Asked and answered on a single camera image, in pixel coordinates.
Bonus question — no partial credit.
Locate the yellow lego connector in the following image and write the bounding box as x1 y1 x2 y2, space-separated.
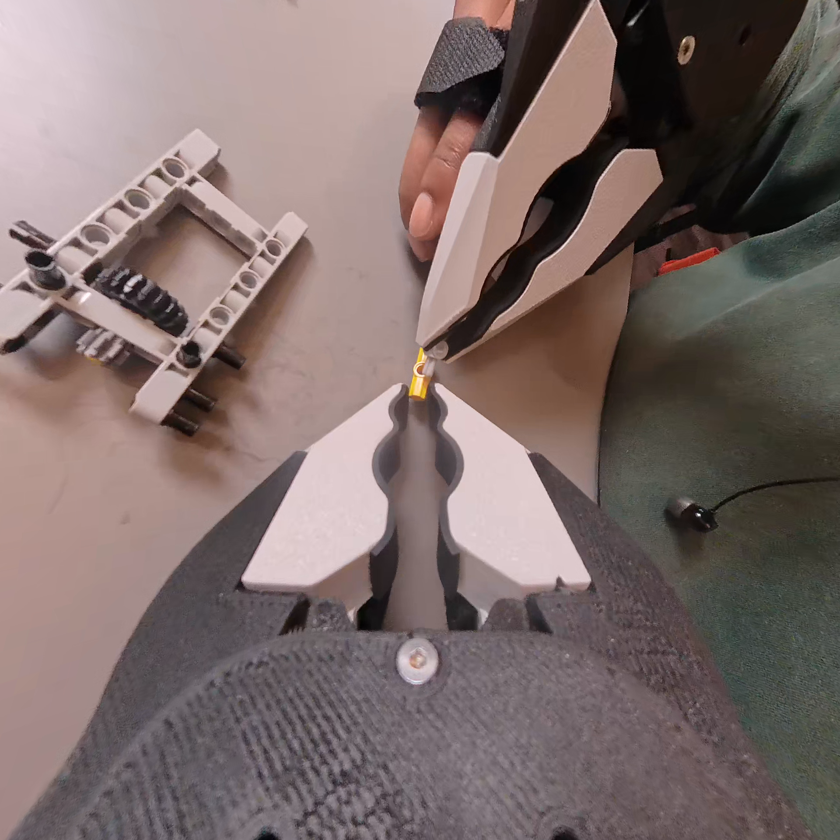
407 348 435 400

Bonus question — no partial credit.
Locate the grey lego frame assembly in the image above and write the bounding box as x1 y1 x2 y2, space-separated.
0 128 309 438

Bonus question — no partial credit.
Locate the black drawstring with metal tip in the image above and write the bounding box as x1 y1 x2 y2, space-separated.
664 476 840 534

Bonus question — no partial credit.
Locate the person's right hand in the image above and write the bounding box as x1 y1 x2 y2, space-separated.
399 0 517 263

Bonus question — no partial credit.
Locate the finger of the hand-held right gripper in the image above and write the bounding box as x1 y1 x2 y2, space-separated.
418 0 618 350
427 149 664 363

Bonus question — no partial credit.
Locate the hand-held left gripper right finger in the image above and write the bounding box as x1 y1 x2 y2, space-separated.
427 384 592 626

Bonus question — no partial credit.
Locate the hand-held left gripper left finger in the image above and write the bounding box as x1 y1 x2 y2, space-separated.
241 384 412 623

